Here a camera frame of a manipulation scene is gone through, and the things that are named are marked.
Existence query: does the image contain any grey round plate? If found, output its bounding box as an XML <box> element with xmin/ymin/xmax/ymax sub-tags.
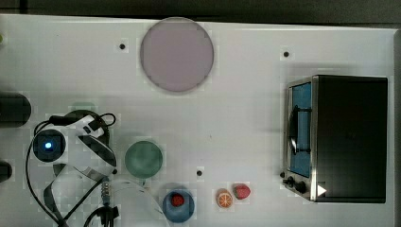
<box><xmin>140</xmin><ymin>17</ymin><xmax>215</xmax><ymax>93</ymax></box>

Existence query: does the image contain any pink strawberry toy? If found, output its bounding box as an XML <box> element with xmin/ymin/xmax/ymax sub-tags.
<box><xmin>233</xmin><ymin>183</ymin><xmax>252</xmax><ymax>200</ymax></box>

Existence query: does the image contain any black toaster oven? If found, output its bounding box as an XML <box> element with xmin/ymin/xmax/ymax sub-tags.
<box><xmin>280</xmin><ymin>75</ymin><xmax>389</xmax><ymax>203</ymax></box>

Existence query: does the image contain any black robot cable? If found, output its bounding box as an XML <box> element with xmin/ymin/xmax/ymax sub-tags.
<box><xmin>24</xmin><ymin>112</ymin><xmax>119</xmax><ymax>227</ymax></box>

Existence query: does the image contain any blue bowl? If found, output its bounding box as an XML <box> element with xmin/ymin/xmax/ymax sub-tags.
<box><xmin>162</xmin><ymin>189</ymin><xmax>195</xmax><ymax>223</ymax></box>

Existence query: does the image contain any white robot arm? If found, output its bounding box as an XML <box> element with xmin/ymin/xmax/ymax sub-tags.
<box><xmin>27</xmin><ymin>113</ymin><xmax>169</xmax><ymax>227</ymax></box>

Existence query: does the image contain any green plastic cup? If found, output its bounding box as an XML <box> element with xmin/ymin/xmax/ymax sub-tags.
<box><xmin>125</xmin><ymin>141</ymin><xmax>164</xmax><ymax>179</ymax></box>

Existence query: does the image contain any small black cup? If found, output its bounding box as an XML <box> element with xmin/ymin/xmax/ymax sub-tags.
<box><xmin>0</xmin><ymin>160</ymin><xmax>12</xmax><ymax>183</ymax></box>

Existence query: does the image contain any black utensil holder cup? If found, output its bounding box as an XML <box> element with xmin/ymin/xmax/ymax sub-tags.
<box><xmin>0</xmin><ymin>92</ymin><xmax>31</xmax><ymax>128</ymax></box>

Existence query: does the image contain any orange slice toy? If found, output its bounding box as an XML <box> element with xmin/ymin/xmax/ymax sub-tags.
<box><xmin>216</xmin><ymin>188</ymin><xmax>233</xmax><ymax>208</ymax></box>

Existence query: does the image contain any red toy strawberry in bowl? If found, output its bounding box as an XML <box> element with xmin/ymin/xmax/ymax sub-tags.
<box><xmin>170</xmin><ymin>193</ymin><xmax>185</xmax><ymax>207</ymax></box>

